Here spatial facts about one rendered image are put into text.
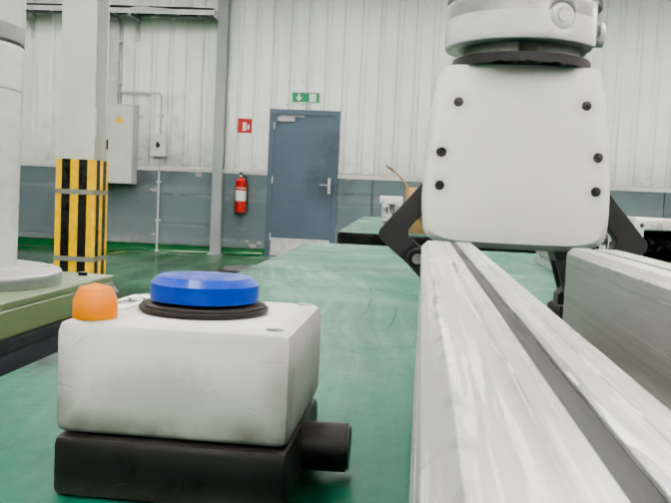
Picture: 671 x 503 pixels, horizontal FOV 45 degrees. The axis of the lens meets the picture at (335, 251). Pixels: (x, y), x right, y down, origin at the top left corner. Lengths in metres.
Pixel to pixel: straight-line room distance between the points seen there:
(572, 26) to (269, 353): 0.25
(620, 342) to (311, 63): 11.44
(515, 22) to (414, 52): 11.20
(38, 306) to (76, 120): 6.25
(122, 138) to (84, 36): 5.08
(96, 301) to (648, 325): 0.18
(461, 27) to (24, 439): 0.29
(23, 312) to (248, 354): 0.36
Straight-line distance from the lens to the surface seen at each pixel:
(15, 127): 0.68
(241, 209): 11.50
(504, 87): 0.45
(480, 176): 0.44
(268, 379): 0.27
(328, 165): 11.47
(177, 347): 0.27
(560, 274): 0.46
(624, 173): 11.85
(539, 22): 0.44
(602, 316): 0.34
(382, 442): 0.36
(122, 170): 11.86
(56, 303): 0.65
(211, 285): 0.29
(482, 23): 0.44
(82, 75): 6.88
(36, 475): 0.32
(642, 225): 1.40
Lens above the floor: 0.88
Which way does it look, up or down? 4 degrees down
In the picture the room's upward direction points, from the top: 3 degrees clockwise
